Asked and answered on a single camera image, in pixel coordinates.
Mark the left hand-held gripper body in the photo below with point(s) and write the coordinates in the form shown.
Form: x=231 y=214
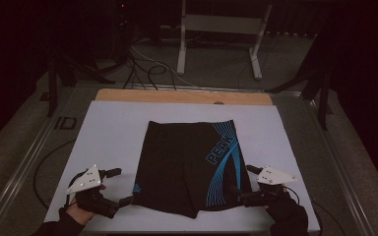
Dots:
x=84 y=179

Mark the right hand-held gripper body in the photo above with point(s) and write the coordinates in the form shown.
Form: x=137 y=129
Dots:
x=275 y=176

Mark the black shorts with blue stripes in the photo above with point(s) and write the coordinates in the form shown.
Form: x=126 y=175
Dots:
x=177 y=164

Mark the person's right hand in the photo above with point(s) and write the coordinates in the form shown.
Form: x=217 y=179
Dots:
x=283 y=208

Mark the person's left hand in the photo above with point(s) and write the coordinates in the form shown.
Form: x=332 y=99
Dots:
x=78 y=213

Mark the white table sheet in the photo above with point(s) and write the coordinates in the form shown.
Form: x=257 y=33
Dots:
x=111 y=131

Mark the black metal stand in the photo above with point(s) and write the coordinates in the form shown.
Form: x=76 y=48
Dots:
x=52 y=91
x=323 y=105

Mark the dark equipment tower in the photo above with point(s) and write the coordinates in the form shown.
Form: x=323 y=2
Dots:
x=121 y=19

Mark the metal floor rail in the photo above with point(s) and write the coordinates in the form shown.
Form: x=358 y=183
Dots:
x=16 y=178
x=341 y=173

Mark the white metal stand frame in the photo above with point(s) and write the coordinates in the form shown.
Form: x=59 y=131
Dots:
x=223 y=24

